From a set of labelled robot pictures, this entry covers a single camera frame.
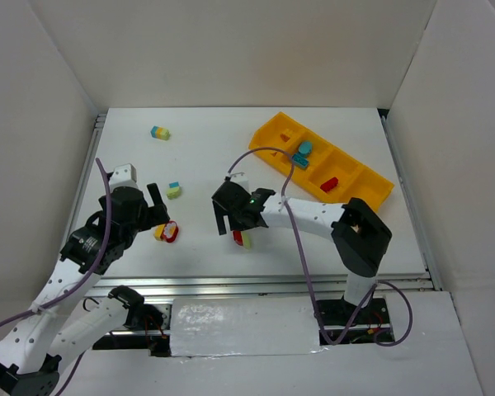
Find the yellow lego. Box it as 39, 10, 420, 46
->
153, 224, 166, 241

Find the red flower lego brick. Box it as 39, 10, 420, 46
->
161, 220, 179, 243

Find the blue rectangular lego brick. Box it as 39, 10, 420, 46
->
292, 153, 309, 170

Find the red rectangular lego brick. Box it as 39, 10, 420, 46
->
320, 177, 339, 193

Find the blue frog lego brick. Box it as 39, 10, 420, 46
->
297, 140, 313, 158

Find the red half round lego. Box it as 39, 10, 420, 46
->
232, 230, 243, 246

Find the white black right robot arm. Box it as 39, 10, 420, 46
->
212, 179, 392, 308

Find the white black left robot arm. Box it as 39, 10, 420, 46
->
0, 183, 170, 395

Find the lime green lego brick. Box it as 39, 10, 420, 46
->
166, 186, 182, 200

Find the lime blue orange lego stack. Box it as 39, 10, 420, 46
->
150, 125, 171, 140

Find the yellow sorting tray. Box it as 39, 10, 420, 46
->
248, 112, 394, 211

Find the white foil cover panel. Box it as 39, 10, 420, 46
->
170, 297, 321, 357

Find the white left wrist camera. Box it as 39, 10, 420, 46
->
109, 163, 138, 191

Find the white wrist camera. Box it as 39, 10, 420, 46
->
109, 163, 138, 191
227, 172, 249, 191

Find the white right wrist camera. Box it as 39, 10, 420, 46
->
227, 172, 249, 191

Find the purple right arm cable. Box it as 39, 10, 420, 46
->
226, 147, 414, 347

